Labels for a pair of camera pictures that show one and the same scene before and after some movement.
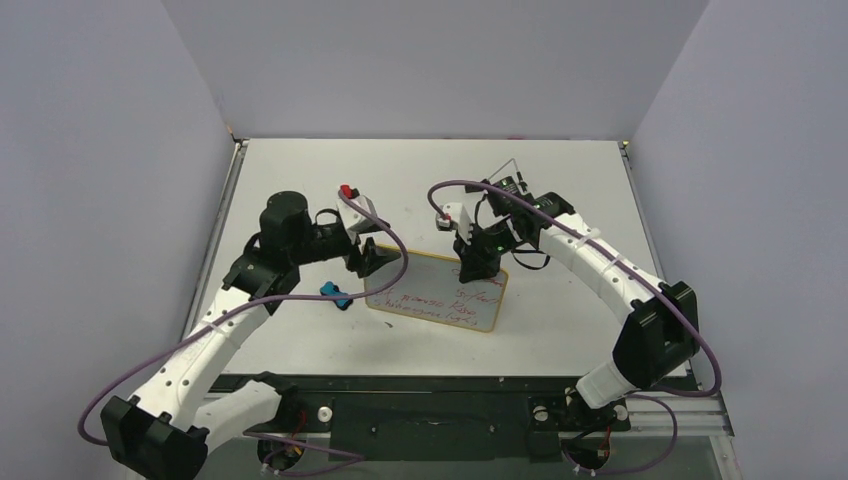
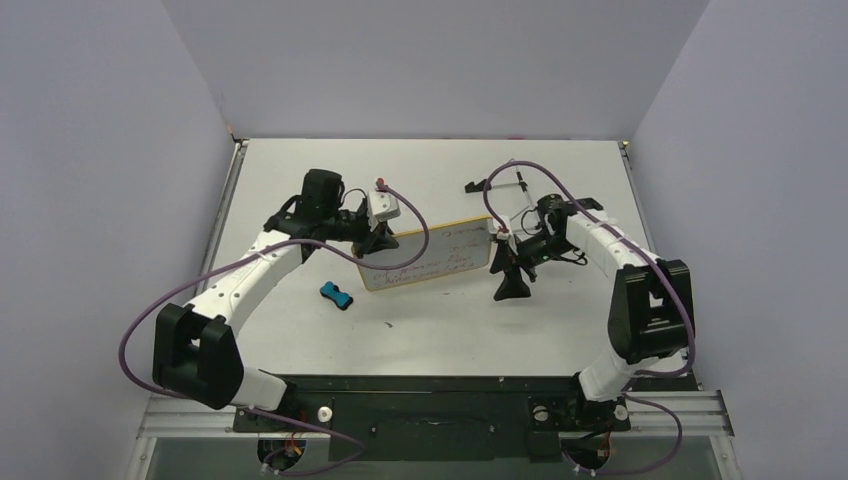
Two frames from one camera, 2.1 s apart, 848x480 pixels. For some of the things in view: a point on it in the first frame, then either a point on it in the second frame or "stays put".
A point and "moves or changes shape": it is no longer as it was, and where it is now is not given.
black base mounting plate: (442, 418) stays put
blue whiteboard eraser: (328, 288) stays put
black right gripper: (481, 250) to (516, 253)
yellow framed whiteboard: (432, 290) moves or changes shape
